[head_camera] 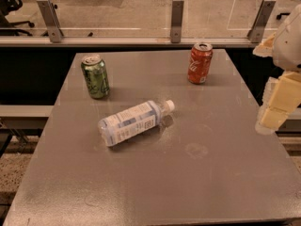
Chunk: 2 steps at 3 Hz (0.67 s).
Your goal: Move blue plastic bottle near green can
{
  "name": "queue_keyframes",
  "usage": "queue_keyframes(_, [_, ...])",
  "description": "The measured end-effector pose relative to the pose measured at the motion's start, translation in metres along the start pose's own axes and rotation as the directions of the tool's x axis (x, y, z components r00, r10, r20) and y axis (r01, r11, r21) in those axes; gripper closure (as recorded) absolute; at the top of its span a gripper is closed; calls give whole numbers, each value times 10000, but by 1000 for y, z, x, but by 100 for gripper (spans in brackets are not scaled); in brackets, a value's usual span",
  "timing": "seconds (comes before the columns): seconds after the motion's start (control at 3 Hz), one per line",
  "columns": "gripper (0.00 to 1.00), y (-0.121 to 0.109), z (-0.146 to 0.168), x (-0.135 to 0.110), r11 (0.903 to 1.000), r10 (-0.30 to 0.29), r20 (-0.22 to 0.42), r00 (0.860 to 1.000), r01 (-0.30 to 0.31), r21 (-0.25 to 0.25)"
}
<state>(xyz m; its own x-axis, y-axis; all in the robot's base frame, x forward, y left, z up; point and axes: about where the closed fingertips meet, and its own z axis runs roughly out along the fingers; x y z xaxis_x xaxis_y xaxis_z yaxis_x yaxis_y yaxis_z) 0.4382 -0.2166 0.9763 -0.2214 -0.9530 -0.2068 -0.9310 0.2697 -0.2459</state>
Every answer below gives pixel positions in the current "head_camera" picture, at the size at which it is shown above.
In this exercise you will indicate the middle metal rail bracket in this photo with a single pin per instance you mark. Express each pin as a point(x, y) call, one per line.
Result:
point(176, 21)

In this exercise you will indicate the red cola can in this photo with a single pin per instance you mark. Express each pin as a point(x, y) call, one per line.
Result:
point(199, 62)

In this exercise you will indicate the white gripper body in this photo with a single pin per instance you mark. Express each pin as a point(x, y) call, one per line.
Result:
point(289, 46)

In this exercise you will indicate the metal rail bracket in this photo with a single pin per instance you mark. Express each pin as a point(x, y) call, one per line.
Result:
point(47, 11)
point(176, 21)
point(256, 32)

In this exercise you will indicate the black office chair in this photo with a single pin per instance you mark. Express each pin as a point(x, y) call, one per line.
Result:
point(7, 28)

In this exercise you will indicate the blue label plastic bottle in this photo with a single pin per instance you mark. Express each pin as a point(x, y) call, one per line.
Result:
point(135, 120)

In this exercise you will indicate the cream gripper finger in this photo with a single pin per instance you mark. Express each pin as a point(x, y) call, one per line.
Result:
point(265, 48)
point(280, 99)

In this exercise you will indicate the grey metal rail beam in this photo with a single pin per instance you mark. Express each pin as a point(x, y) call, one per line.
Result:
point(17, 41)

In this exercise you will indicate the left metal rail bracket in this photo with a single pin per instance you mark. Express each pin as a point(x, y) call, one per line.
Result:
point(47, 11)

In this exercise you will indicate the right metal rail bracket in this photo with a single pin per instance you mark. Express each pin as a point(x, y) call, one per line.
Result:
point(256, 32)

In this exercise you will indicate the green soda can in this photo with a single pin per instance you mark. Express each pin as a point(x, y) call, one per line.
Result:
point(95, 74)

